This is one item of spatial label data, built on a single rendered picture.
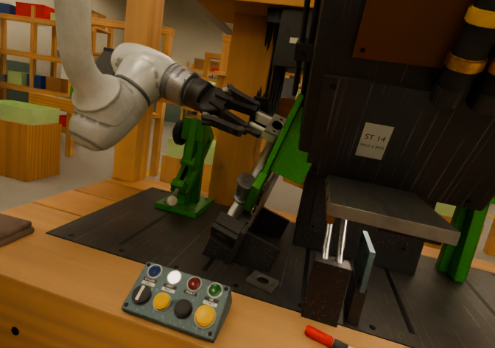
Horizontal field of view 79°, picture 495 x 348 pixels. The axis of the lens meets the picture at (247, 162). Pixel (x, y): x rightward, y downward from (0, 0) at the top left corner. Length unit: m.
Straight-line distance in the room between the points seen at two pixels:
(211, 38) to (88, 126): 10.88
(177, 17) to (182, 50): 1.14
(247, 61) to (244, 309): 0.71
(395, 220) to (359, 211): 0.05
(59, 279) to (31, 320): 0.08
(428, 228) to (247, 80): 0.71
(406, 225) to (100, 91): 0.58
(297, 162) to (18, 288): 0.53
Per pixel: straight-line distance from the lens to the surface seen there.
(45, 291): 0.61
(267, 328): 0.55
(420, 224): 0.45
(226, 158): 1.01
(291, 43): 0.87
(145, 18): 1.16
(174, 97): 0.74
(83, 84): 0.67
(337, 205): 0.42
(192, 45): 11.70
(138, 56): 0.78
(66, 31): 0.64
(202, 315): 0.49
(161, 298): 0.51
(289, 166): 0.60
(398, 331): 0.65
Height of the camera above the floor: 1.24
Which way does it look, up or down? 11 degrees down
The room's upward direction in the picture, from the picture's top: 10 degrees clockwise
